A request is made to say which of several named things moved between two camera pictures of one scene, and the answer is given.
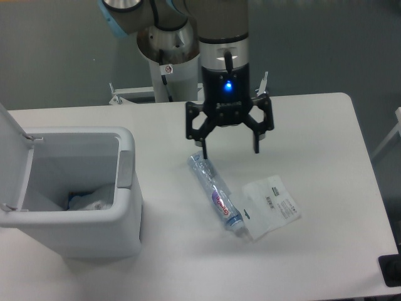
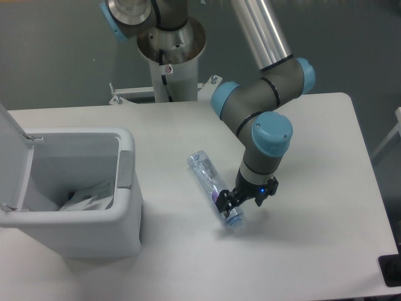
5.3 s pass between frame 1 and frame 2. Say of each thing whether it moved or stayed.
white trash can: stayed
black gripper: moved
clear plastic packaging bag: moved
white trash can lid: stayed
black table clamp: stayed
